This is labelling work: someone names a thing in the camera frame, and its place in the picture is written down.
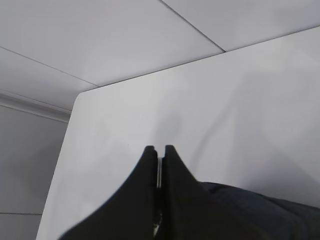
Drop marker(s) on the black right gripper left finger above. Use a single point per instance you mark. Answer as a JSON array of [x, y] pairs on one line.
[[129, 213]]

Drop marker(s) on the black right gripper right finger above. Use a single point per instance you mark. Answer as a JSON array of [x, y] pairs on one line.
[[188, 211]]

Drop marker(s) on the navy blue lunch bag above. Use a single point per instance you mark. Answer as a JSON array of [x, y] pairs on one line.
[[280, 219]]

